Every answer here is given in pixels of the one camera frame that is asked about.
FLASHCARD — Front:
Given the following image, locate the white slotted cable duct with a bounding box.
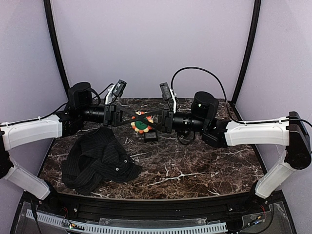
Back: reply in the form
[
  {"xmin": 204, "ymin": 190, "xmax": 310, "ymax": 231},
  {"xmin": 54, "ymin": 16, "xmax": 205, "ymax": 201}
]
[{"xmin": 37, "ymin": 212, "xmax": 228, "ymax": 234}]

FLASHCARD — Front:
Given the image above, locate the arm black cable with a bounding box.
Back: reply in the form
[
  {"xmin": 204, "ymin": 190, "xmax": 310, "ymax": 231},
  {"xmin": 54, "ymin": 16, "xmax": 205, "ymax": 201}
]
[
  {"xmin": 170, "ymin": 67, "xmax": 312, "ymax": 129},
  {"xmin": 24, "ymin": 84, "xmax": 115, "ymax": 120}
]

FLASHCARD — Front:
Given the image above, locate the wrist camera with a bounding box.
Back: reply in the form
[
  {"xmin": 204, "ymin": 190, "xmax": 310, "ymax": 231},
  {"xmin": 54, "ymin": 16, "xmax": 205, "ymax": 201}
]
[
  {"xmin": 105, "ymin": 79, "xmax": 127, "ymax": 105},
  {"xmin": 159, "ymin": 82, "xmax": 177, "ymax": 114}
]

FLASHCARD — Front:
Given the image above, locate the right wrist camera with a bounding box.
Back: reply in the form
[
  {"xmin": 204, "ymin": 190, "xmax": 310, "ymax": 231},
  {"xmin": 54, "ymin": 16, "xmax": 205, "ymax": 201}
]
[{"xmin": 159, "ymin": 82, "xmax": 177, "ymax": 114}]

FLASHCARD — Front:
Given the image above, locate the black pinstriped shirt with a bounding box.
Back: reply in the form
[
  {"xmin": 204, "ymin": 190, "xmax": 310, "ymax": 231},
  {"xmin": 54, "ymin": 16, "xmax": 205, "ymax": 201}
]
[{"xmin": 61, "ymin": 127, "xmax": 142, "ymax": 195}]

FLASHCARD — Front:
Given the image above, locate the left black frame post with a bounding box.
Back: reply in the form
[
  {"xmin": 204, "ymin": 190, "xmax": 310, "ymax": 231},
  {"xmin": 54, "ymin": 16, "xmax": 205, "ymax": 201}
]
[{"xmin": 43, "ymin": 0, "xmax": 70, "ymax": 93}]

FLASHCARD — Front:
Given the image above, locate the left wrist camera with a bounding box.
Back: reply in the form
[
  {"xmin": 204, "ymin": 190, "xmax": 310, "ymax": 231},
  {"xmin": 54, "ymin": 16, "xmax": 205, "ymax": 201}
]
[{"xmin": 105, "ymin": 79, "xmax": 127, "ymax": 105}]

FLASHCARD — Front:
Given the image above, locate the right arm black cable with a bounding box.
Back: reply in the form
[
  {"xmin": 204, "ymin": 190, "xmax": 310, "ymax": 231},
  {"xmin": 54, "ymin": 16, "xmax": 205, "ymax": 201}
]
[{"xmin": 170, "ymin": 67, "xmax": 312, "ymax": 129}]

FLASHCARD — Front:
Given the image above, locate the right black frame post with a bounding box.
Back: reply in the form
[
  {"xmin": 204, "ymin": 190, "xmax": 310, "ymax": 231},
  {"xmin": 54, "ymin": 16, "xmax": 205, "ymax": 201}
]
[{"xmin": 231, "ymin": 0, "xmax": 262, "ymax": 105}]

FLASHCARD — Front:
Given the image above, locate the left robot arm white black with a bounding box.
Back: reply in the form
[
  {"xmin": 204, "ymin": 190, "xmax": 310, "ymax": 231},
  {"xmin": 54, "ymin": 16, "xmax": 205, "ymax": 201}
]
[{"xmin": 0, "ymin": 80, "xmax": 126, "ymax": 200}]

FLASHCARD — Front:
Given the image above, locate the black frame post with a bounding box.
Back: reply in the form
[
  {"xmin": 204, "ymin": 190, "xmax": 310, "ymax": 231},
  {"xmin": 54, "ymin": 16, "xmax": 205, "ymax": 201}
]
[
  {"xmin": 43, "ymin": 0, "xmax": 70, "ymax": 93},
  {"xmin": 231, "ymin": 0, "xmax": 262, "ymax": 105}
]

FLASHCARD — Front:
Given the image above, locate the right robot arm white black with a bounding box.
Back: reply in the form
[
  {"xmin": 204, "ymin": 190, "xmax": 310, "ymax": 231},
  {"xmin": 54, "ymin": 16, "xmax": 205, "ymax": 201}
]
[{"xmin": 149, "ymin": 91, "xmax": 312, "ymax": 199}]

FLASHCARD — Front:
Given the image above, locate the flower brooch green orange yellow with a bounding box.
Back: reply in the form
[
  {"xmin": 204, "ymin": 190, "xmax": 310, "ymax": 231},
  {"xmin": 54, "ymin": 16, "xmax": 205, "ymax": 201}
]
[{"xmin": 131, "ymin": 111, "xmax": 154, "ymax": 134}]

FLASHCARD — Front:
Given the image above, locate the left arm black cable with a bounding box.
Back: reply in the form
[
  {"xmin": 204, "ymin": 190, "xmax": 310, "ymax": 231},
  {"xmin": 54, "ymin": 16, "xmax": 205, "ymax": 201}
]
[{"xmin": 24, "ymin": 84, "xmax": 115, "ymax": 120}]

